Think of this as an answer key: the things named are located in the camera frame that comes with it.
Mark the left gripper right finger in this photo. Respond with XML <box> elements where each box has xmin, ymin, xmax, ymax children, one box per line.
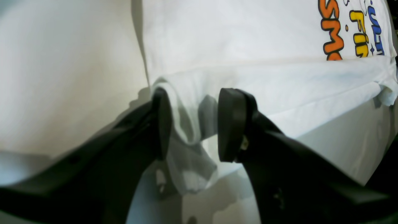
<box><xmin>218</xmin><ymin>88</ymin><xmax>397</xmax><ymax>224</ymax></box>

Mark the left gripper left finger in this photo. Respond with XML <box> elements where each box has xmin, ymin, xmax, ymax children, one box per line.
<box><xmin>1</xmin><ymin>89</ymin><xmax>172</xmax><ymax>224</ymax></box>

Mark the white printed t-shirt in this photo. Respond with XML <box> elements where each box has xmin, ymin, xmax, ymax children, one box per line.
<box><xmin>142</xmin><ymin>0</ymin><xmax>397</xmax><ymax>194</ymax></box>

